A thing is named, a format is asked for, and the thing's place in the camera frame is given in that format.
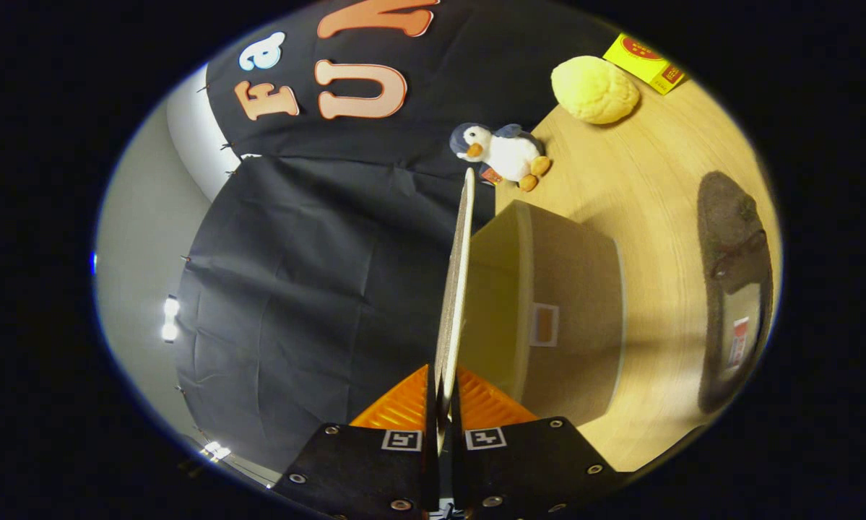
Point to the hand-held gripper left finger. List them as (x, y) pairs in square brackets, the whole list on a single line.
[(430, 477)]

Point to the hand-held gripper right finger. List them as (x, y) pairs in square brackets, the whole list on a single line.
[(456, 469)]

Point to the beige fabric storage box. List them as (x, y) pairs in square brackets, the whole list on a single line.
[(570, 289)]

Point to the brown fuzzy shoe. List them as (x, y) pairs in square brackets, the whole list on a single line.
[(725, 209)]

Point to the penguin plush toy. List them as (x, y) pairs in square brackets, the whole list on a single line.
[(508, 153)]

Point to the yellow bread plush toy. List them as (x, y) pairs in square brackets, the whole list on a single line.
[(595, 90)]

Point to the yellow book with red circle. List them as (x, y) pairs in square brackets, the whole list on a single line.
[(642, 58)]

